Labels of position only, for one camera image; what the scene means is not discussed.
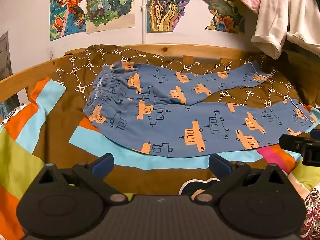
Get black and white patterned cloth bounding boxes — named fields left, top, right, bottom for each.
left=0, top=102, right=27, bottom=130

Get red floral cloth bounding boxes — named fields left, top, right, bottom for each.
left=299, top=187, right=320, bottom=240

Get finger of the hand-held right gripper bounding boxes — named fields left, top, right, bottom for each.
left=278, top=134, right=311, bottom=153

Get wall poster with blond figure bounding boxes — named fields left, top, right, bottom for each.
left=85, top=0, right=136, bottom=34

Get wooden bed frame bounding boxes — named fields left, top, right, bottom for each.
left=0, top=44, right=253, bottom=105

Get wall poster with swirl pattern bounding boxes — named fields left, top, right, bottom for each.
left=146, top=0, right=201, bottom=34

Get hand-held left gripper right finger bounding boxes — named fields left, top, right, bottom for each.
left=191, top=153, right=291, bottom=203

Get wall poster with dark tree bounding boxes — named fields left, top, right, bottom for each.
left=200, top=0, right=247, bottom=34

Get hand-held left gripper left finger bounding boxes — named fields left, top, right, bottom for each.
left=33, top=153, right=129, bottom=204

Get white hanging garment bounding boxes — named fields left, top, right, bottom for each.
left=251, top=0, right=320, bottom=60

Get wall poster with orange-haired figure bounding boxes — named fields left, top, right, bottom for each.
left=49, top=0, right=87, bottom=41

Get blue pants with orange print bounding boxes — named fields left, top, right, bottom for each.
left=83, top=61, right=320, bottom=158

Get brown colourful striped blanket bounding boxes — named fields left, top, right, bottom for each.
left=0, top=44, right=320, bottom=230

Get grey wall picture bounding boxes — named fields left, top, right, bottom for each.
left=0, top=31, right=13, bottom=81

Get white wall pipe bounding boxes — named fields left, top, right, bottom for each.
left=140, top=0, right=147, bottom=44

